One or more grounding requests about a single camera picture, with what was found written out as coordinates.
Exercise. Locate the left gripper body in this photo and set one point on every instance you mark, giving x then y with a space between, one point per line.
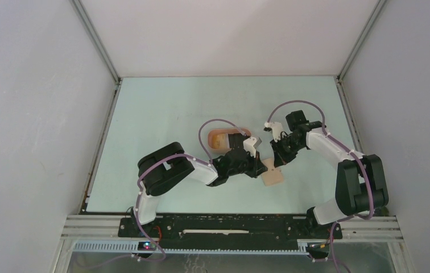
248 166

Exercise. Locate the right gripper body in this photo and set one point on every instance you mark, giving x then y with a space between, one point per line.
286 148

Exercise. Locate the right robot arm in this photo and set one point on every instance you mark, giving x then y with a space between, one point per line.
360 180

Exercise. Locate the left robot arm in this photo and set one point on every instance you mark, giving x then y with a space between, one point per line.
163 169

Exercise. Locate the yellow card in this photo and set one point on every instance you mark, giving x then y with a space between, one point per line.
220 141

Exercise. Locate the pink plastic tray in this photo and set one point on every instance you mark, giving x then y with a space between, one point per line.
235 138

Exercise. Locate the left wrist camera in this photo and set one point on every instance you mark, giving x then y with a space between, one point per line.
251 144

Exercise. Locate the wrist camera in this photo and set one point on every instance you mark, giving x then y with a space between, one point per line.
251 144
275 128

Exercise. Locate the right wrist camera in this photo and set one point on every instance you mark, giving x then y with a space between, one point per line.
275 128

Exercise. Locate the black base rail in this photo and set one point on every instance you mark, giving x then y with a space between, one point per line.
229 231

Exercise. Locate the white cable duct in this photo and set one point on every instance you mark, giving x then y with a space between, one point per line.
93 246

